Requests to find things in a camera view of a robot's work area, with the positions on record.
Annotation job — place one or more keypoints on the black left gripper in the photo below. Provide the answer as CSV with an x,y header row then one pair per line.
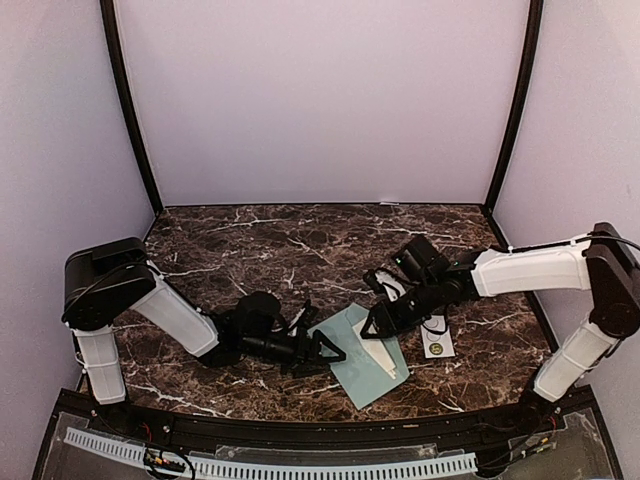
x,y
303,358

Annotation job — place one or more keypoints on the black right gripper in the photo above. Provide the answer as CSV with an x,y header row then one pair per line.
x,y
388,322

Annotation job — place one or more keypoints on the white letter sheet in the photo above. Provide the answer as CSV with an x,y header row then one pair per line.
x,y
384,355

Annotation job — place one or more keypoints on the light blue paper envelope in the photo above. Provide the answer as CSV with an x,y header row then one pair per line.
x,y
363,381

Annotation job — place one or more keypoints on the white sticker seal sheet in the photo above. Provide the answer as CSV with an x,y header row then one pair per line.
x,y
436,337

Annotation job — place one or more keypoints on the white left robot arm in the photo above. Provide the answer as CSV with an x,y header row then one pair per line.
x,y
102,282

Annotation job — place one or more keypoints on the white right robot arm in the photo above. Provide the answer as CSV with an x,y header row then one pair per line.
x,y
599,268

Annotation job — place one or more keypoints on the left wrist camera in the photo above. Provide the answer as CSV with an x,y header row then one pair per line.
x,y
303,319

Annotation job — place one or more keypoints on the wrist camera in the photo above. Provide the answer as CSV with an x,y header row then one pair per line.
x,y
303,319
384,282

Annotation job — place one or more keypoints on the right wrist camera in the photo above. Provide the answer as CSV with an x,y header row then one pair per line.
x,y
384,282

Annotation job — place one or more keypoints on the black front rail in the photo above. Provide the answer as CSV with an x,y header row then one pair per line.
x,y
489,431

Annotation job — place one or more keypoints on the white slotted cable duct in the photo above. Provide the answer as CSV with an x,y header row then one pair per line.
x,y
251,463

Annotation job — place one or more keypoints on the black right corner post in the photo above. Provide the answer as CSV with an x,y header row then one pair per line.
x,y
516,111

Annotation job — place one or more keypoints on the black corner post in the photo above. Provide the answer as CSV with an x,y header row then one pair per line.
x,y
516,111
119,72

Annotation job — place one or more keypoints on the black left corner post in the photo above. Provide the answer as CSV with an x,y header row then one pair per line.
x,y
119,72

